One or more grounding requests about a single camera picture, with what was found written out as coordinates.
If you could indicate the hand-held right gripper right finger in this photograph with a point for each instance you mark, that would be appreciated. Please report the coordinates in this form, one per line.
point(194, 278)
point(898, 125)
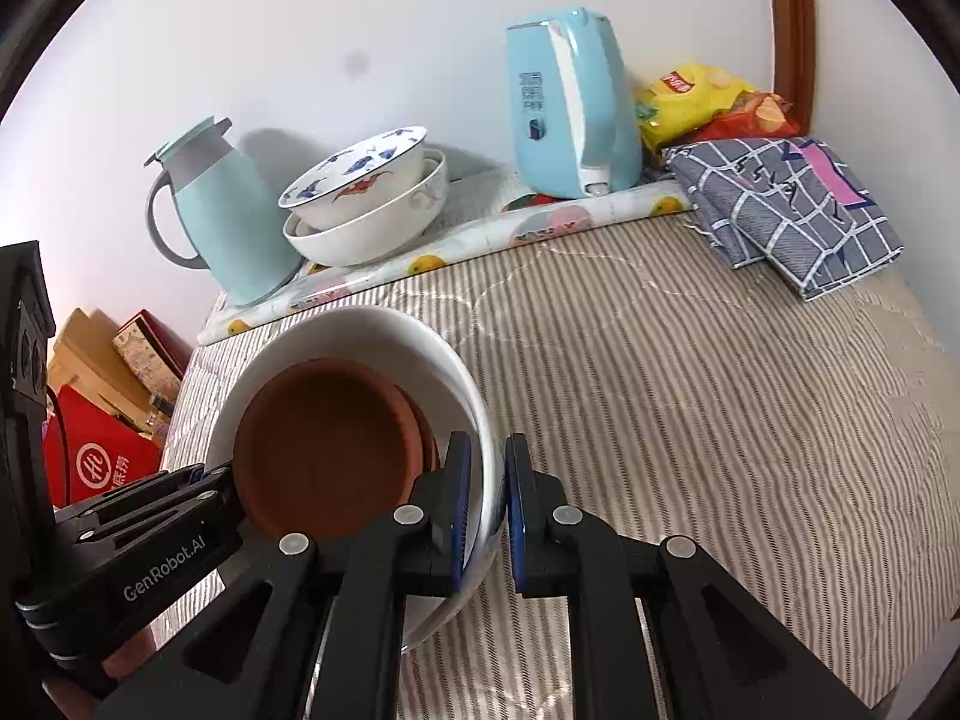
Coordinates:
point(516, 510)

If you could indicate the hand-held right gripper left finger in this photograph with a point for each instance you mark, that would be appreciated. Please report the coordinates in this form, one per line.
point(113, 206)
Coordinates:
point(459, 510)

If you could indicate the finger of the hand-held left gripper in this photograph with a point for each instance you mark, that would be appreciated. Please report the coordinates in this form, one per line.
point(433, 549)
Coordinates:
point(187, 502)
point(127, 495)

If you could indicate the brown small bowl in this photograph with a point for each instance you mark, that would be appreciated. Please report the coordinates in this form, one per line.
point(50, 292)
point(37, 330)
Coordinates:
point(322, 450)

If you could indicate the white round bowl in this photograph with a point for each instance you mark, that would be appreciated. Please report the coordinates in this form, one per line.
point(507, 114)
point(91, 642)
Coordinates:
point(360, 334)

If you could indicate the patterned box with red side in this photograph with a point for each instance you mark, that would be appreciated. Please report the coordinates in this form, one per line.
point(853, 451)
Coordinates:
point(146, 360)

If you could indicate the brown cardboard box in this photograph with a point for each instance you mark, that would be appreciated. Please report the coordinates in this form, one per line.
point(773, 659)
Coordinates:
point(90, 356)

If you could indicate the striped quilt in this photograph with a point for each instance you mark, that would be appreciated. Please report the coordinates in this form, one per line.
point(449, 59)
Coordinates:
point(675, 427)

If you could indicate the fruit print table cover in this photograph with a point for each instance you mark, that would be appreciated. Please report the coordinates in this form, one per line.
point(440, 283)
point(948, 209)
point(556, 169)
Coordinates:
point(465, 240)

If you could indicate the light blue thermos jug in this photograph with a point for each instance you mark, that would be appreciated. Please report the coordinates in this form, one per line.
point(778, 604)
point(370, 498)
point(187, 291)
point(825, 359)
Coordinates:
point(232, 225)

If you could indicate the white bowl grey swirl pattern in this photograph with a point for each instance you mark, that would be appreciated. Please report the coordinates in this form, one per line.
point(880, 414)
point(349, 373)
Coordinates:
point(375, 240)

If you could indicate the blue flowered white bowl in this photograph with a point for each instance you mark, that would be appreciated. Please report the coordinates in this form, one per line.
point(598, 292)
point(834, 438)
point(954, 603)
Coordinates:
point(367, 195)

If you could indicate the light blue electric kettle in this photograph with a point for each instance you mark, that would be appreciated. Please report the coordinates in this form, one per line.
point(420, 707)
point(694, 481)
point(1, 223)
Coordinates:
point(547, 127)

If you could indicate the folded grey checkered cloth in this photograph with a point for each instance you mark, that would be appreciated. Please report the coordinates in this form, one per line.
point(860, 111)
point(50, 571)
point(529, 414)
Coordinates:
point(787, 225)

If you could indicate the yellow chip bag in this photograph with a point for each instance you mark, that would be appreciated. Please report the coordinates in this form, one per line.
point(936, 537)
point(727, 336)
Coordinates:
point(682, 109)

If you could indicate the red chip bag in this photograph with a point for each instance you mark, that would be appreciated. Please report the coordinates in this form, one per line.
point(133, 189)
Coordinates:
point(750, 120)

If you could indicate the wooden door frame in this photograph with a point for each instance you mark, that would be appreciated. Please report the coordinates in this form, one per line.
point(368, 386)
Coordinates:
point(791, 30)

